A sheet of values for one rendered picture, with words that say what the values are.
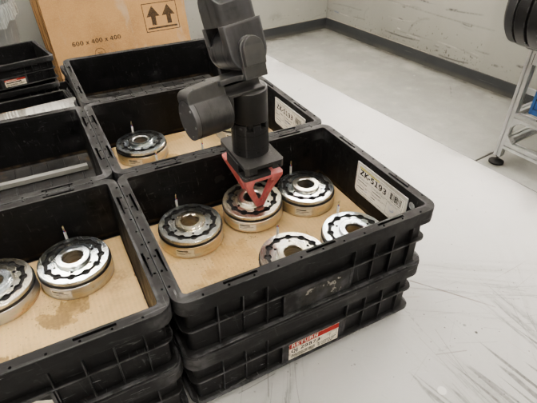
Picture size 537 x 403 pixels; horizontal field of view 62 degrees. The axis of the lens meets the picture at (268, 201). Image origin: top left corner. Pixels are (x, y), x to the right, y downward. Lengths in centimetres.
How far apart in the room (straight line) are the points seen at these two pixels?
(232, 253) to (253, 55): 30
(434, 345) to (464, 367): 5
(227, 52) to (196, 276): 32
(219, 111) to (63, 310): 35
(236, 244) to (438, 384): 37
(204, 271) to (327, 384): 25
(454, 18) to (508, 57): 52
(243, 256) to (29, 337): 31
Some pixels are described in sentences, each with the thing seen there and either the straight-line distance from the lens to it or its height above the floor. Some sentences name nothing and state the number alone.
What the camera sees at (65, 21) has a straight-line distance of 355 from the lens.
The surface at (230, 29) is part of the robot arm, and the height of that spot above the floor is 116.
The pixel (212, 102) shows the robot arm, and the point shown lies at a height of 107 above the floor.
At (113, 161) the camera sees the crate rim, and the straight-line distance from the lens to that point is 79.
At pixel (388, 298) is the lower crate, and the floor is 75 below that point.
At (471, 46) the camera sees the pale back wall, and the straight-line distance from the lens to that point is 381.
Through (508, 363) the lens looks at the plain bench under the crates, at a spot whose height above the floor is 70.
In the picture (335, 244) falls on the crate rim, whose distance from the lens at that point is 59.
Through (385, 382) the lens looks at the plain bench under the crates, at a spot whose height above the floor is 70.
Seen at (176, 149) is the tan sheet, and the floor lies 83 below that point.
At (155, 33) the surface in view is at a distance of 371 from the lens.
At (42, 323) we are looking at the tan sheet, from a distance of 70.
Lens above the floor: 133
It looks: 37 degrees down
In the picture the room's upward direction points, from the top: straight up
